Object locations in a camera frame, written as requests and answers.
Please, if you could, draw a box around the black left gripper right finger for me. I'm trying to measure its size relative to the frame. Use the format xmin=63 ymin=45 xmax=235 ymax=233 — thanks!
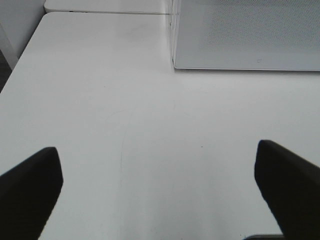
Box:
xmin=254 ymin=140 xmax=320 ymax=240

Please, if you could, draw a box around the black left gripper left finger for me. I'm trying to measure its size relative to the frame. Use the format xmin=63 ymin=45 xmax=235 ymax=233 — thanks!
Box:
xmin=0 ymin=147 xmax=63 ymax=240

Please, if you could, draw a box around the white microwave door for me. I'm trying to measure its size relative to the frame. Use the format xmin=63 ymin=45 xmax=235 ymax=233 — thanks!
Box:
xmin=173 ymin=0 xmax=320 ymax=71

